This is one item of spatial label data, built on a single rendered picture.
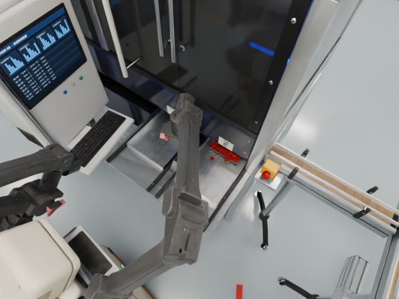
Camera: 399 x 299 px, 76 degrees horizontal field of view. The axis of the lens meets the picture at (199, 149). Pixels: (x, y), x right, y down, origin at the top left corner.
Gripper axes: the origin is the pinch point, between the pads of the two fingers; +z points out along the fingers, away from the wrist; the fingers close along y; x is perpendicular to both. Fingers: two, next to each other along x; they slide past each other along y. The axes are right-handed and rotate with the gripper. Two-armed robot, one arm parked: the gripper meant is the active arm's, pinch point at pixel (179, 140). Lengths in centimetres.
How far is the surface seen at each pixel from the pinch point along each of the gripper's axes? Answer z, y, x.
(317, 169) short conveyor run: 26, -72, -11
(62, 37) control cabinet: -8, 63, -37
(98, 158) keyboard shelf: 43, 48, 0
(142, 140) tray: 35.6, 24.4, -13.1
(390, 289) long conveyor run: 19, -99, 39
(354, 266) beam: 58, -108, 29
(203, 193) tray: 30.8, -15.2, 11.5
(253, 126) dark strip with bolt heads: -4.1, -29.6, -11.6
